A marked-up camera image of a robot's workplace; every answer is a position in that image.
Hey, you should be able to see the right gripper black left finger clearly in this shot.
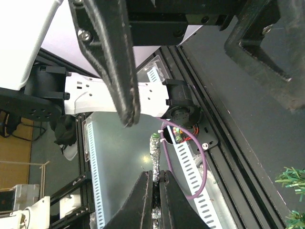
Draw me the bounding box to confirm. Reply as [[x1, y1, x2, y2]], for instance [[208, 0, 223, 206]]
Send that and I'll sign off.
[[105, 171, 153, 229]]

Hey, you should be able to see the small green christmas tree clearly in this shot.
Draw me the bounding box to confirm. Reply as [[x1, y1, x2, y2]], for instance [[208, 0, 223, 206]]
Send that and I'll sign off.
[[274, 166, 305, 229]]

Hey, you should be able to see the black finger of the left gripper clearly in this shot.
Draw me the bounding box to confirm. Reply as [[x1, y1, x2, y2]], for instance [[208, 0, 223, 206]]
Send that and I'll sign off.
[[224, 0, 305, 112]]

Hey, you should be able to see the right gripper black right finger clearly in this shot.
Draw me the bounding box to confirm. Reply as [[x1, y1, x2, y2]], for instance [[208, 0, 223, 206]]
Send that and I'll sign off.
[[159, 170, 209, 229]]

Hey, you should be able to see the light blue slotted cable duct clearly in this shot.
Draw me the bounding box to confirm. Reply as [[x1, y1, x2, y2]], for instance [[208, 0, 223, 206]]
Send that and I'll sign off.
[[83, 81, 222, 229]]

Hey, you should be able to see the silver star ornament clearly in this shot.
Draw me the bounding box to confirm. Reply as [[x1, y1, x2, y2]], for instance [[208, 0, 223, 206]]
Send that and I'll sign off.
[[150, 133, 161, 229]]

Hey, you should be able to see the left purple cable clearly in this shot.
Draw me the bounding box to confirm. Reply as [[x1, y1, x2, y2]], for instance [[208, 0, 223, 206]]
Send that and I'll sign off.
[[156, 117, 207, 200]]

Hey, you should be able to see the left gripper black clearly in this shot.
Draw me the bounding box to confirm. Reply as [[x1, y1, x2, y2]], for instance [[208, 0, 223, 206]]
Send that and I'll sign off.
[[69, 0, 245, 127]]

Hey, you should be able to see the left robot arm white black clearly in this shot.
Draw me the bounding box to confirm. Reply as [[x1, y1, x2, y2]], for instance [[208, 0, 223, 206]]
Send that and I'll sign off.
[[0, 0, 305, 126]]

